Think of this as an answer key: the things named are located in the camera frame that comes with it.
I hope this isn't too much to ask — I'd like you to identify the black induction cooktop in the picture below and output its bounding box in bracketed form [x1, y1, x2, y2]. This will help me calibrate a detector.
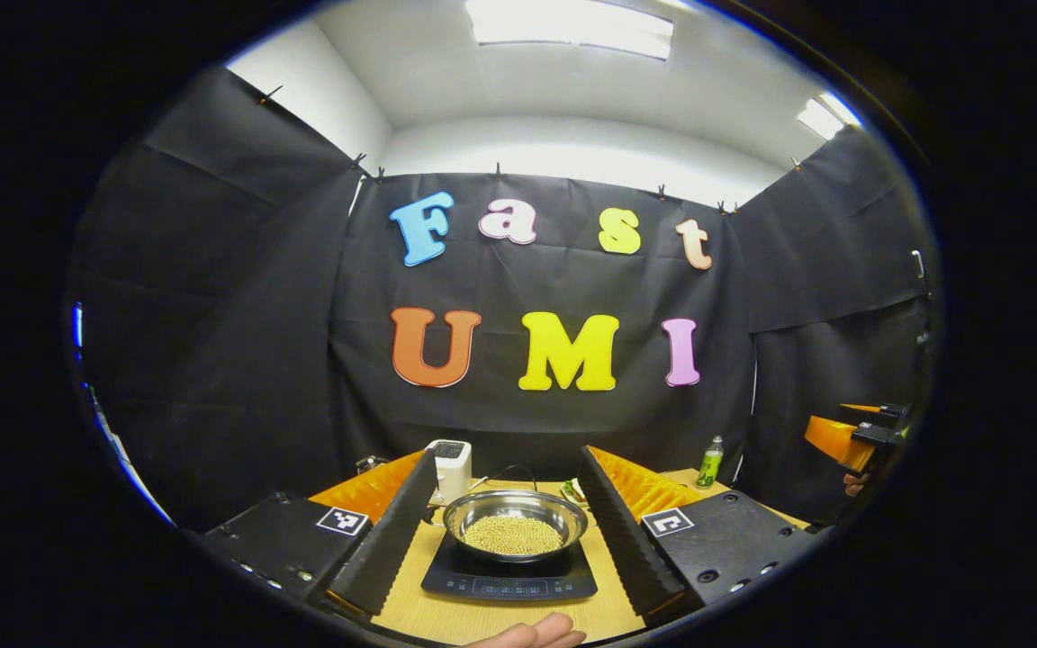
[420, 531, 599, 603]

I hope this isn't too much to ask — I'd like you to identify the large ceiling light panel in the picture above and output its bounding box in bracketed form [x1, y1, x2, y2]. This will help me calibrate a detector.
[464, 0, 674, 61]

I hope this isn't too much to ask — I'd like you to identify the white toaster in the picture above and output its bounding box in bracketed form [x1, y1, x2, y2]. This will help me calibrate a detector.
[426, 439, 473, 505]

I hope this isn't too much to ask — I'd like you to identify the green label drink bottle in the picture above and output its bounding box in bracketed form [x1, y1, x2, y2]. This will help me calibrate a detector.
[697, 436, 725, 490]

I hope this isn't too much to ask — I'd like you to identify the stainless steel pot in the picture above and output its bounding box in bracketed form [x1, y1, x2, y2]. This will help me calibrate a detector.
[424, 489, 593, 564]

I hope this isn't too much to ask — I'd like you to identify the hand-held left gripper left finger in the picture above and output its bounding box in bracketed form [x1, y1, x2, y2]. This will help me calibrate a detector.
[201, 448, 438, 618]

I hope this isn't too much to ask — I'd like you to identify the black power cable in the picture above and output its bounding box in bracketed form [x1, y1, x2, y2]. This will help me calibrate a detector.
[482, 463, 539, 491]

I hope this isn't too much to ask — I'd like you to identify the small ceiling light panel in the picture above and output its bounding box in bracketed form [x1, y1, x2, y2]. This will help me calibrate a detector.
[796, 90, 863, 141]

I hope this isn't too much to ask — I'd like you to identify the row of small cloth clips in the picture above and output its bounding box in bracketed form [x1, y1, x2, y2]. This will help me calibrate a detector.
[259, 85, 800, 217]

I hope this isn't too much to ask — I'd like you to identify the pile of soybeans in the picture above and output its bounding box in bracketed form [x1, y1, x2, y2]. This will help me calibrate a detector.
[463, 515, 566, 556]

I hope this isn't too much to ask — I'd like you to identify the black backdrop cloth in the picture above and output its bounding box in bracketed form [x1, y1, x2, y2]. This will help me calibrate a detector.
[68, 65, 941, 532]

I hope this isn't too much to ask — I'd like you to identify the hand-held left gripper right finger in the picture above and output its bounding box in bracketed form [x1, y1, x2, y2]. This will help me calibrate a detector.
[578, 445, 816, 622]

